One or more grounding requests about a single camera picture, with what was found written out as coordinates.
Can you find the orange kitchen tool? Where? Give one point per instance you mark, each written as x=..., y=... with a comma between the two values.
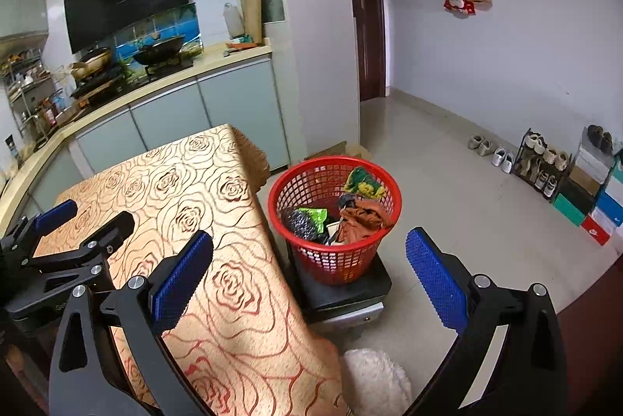
x=241, y=49

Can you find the wooden cutting board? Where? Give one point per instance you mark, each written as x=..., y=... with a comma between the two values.
x=252, y=7

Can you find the black patterned plastic wrapper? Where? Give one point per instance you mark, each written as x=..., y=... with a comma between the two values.
x=301, y=228

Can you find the orange brown wrapper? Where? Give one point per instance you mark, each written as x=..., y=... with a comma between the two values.
x=365, y=219

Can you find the metal spice rack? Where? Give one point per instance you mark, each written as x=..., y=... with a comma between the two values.
x=34, y=100

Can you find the rose pattern tablecloth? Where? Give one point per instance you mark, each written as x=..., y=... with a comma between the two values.
x=194, y=202

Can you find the beige shoe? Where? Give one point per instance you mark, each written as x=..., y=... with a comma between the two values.
x=485, y=147
x=475, y=142

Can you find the black plastic bag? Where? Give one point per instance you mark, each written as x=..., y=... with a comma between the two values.
x=346, y=203

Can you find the black packet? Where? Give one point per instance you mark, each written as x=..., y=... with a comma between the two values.
x=11, y=148

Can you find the dark brown shoe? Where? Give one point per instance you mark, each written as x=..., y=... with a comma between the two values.
x=606, y=143
x=595, y=135

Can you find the white shoe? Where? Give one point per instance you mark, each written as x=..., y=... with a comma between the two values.
x=508, y=163
x=498, y=157

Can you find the black wok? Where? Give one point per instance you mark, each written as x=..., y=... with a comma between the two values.
x=158, y=48

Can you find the green scouring pad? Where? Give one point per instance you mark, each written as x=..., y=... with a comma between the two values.
x=365, y=182

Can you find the translucent plastic bottle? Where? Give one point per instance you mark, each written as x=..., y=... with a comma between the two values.
x=233, y=21

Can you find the grey kitchen base cabinet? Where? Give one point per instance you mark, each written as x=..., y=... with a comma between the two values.
x=233, y=104

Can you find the black stool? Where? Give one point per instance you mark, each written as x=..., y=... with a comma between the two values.
x=340, y=299

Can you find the blue picture backsplash tiles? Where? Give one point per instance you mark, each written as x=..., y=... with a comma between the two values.
x=170, y=24

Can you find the cardboard box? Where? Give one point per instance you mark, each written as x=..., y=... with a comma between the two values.
x=336, y=151

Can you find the stack of shoe boxes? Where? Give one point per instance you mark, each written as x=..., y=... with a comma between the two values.
x=589, y=197

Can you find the red plastic mesh basket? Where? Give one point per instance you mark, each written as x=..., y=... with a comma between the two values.
x=340, y=265

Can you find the white label packet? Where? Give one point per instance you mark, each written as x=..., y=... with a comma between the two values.
x=333, y=233

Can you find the white fluffy cushion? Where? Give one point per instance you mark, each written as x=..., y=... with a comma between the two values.
x=377, y=382

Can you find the black shoe rack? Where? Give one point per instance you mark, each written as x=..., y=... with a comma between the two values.
x=540, y=168

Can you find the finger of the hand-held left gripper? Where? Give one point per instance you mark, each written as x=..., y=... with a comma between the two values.
x=56, y=214
x=114, y=228

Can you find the green snack wrapper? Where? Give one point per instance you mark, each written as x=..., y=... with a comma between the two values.
x=314, y=216

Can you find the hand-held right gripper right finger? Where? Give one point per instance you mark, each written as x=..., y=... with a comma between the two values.
x=435, y=280

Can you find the green dishcloth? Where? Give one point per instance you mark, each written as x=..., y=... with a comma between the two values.
x=242, y=40

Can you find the black gas stove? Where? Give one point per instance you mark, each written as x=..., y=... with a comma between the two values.
x=107, y=83

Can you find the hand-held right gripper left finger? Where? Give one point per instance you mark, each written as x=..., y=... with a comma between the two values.
x=182, y=280

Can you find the golden frying pan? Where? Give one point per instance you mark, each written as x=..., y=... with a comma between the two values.
x=92, y=61

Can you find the dark wooden door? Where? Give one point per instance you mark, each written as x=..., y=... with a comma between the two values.
x=367, y=7

